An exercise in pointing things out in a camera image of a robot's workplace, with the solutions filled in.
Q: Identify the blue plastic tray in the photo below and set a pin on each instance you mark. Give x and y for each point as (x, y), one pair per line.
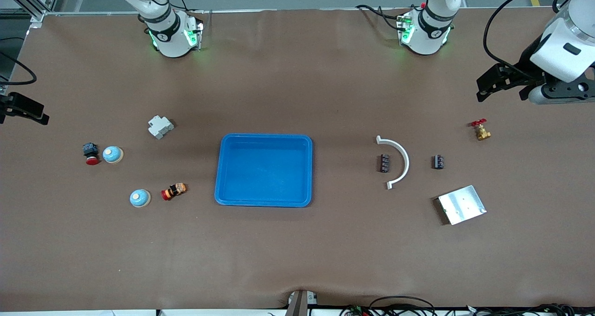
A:
(265, 172)

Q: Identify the grey metal mounting post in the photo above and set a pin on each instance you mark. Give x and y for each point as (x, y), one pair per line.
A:
(297, 304)

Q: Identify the white curved plastic bracket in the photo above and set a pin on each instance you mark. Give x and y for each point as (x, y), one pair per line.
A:
(407, 163)

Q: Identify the white circuit breaker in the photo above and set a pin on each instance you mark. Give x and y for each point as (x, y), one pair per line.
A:
(160, 127)

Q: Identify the light blue service bell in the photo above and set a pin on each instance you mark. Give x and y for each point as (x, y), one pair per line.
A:
(112, 154)
(140, 198)

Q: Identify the red yellow emergency stop button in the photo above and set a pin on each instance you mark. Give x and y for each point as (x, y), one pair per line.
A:
(174, 191)

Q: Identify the square metal plate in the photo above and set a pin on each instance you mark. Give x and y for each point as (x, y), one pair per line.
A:
(460, 205)

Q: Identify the red mushroom push button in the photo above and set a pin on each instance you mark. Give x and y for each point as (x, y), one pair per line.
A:
(90, 149)

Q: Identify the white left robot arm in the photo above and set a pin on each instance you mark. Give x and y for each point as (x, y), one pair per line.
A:
(425, 32)

